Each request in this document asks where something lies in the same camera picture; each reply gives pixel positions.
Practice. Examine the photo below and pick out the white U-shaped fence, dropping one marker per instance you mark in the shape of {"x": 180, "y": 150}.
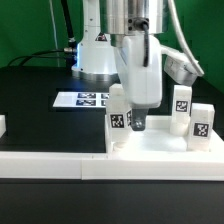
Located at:
{"x": 108, "y": 166}

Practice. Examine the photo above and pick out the white marker sheet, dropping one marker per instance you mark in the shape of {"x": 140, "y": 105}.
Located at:
{"x": 81, "y": 99}

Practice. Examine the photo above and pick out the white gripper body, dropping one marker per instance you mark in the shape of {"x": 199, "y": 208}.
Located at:
{"x": 142, "y": 85}

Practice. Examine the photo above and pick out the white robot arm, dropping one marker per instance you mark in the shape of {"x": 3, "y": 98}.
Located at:
{"x": 119, "y": 42}

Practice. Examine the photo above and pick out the white square table top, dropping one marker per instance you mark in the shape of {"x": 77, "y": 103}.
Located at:
{"x": 156, "y": 138}

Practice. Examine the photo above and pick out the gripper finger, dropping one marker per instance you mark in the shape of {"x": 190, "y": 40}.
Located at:
{"x": 138, "y": 119}

